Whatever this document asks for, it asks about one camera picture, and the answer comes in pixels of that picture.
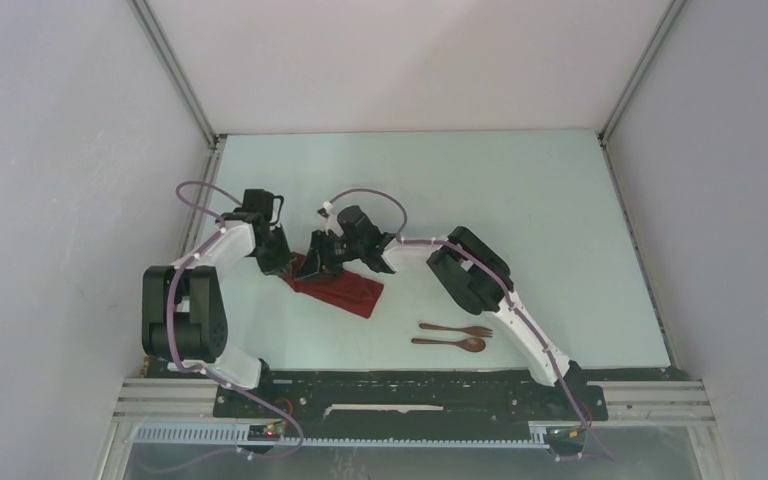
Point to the right aluminium frame post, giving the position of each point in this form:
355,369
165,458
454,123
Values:
644,64

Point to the left aluminium frame post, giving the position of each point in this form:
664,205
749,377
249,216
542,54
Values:
163,48

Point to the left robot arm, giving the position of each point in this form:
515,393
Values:
184,318

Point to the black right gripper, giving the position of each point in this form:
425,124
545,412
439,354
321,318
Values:
320,256

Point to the red cloth napkin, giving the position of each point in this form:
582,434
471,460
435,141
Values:
347,290

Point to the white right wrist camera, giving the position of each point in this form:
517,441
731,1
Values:
331,223

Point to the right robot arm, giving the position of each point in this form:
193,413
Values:
476,278

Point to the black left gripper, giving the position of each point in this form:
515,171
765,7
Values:
281,265

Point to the brown wooden fork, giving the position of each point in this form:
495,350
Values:
473,331

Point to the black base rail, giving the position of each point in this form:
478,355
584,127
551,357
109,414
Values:
499,409

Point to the aluminium frame post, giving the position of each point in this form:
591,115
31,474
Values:
163,48
644,64

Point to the brown wooden spoon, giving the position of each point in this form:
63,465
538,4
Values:
469,344

